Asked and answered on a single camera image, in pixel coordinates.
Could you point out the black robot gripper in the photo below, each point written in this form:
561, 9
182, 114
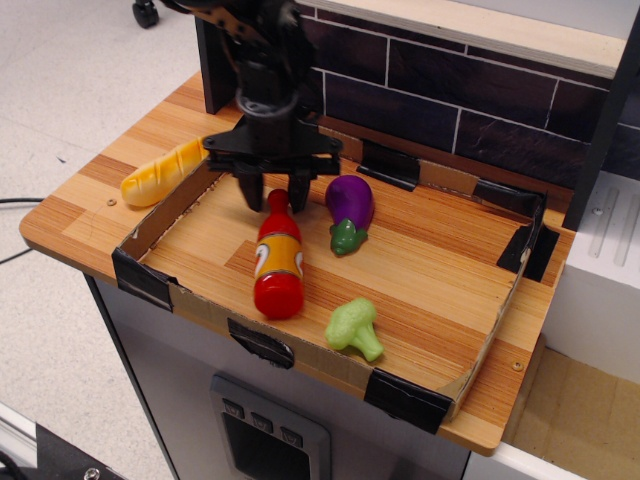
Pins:
270, 138

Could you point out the red hot sauce bottle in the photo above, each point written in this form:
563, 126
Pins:
279, 276

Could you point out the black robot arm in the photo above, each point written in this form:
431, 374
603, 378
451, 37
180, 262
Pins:
267, 48

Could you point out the cardboard fence with black tape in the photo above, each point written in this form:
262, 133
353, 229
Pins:
449, 266

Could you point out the purple toy eggplant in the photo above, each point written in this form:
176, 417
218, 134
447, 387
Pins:
350, 201

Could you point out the yellow toy bread loaf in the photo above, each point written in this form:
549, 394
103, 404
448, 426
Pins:
153, 181

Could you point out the green toy broccoli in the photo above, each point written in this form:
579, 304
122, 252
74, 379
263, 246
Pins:
352, 325

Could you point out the black caster wheel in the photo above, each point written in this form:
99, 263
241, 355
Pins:
145, 13

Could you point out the grey oven control panel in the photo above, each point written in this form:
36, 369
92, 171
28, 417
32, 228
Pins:
266, 440

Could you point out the white toy sink unit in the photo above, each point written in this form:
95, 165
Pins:
594, 314

